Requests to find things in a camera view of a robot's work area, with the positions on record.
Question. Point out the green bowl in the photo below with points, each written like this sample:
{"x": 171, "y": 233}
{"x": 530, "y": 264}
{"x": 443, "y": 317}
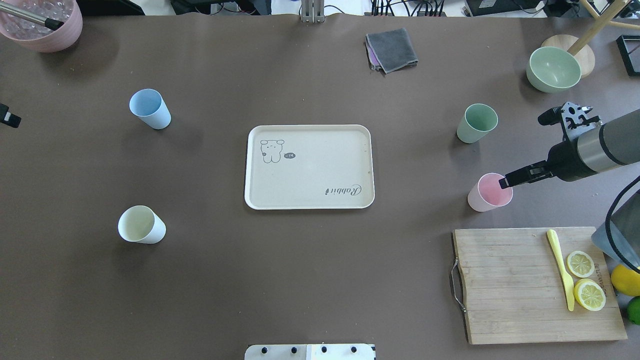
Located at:
{"x": 552, "y": 70}

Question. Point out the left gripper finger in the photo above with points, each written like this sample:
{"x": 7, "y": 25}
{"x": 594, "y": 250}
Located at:
{"x": 8, "y": 118}

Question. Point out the blue cup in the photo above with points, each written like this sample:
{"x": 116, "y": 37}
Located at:
{"x": 149, "y": 106}

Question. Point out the metal muddler tool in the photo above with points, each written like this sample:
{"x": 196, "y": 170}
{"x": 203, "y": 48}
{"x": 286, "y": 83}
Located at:
{"x": 42, "y": 21}

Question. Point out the yellow plastic knife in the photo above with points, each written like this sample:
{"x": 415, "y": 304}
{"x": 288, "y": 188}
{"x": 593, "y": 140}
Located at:
{"x": 567, "y": 280}

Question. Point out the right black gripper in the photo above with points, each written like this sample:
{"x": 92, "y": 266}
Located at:
{"x": 563, "y": 161}

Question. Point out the wooden cup stand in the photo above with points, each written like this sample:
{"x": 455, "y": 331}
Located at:
{"x": 579, "y": 47}

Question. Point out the pink cup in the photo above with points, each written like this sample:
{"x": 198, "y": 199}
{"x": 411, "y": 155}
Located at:
{"x": 487, "y": 194}

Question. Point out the aluminium frame post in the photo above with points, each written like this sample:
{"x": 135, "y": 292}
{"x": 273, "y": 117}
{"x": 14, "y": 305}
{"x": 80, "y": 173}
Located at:
{"x": 312, "y": 11}

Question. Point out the wooden cutting board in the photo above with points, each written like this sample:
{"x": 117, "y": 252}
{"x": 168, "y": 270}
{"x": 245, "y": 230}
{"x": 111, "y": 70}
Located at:
{"x": 512, "y": 292}

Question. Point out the pink bowl with ice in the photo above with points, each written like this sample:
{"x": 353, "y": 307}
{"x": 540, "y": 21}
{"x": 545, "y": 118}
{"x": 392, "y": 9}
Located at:
{"x": 42, "y": 39}

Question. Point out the cream white cup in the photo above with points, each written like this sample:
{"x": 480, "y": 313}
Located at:
{"x": 140, "y": 224}

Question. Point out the lemon slice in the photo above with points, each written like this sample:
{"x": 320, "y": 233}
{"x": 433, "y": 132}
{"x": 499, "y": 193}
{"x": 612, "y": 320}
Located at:
{"x": 580, "y": 264}
{"x": 589, "y": 295}

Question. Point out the grey folded cloth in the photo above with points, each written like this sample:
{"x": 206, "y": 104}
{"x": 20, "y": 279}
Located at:
{"x": 390, "y": 50}

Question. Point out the green cup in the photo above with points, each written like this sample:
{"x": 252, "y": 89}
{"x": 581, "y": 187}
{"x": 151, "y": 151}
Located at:
{"x": 478, "y": 120}

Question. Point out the green lime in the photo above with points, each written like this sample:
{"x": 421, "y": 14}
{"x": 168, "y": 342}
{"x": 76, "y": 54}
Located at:
{"x": 633, "y": 310}

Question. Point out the cream rabbit tray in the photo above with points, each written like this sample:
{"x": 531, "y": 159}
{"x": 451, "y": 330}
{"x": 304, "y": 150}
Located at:
{"x": 309, "y": 167}

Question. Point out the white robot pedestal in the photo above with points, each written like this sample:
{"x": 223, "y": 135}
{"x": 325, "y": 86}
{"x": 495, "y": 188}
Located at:
{"x": 319, "y": 351}

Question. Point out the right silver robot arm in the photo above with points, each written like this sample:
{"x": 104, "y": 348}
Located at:
{"x": 590, "y": 147}

